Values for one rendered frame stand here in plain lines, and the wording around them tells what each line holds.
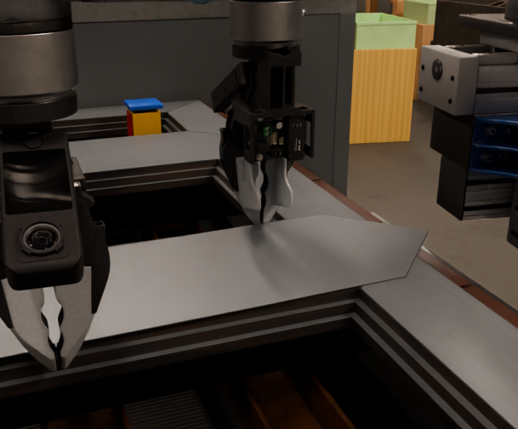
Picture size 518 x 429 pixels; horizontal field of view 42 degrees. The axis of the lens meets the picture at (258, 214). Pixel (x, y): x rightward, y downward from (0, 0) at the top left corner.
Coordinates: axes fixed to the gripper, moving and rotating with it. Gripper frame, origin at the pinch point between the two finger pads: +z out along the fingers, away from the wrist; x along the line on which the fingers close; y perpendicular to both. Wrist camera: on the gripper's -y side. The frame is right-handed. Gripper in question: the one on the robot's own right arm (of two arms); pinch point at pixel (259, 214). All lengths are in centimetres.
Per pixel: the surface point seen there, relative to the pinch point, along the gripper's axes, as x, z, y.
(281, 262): -1.8, 0.7, 11.7
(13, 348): -28.1, 0.7, 18.7
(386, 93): 193, 56, -290
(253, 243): -2.9, 0.7, 6.3
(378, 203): 135, 86, -195
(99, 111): -9, 1, -64
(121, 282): -17.9, 0.7, 10.1
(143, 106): -3.6, -2.8, -48.2
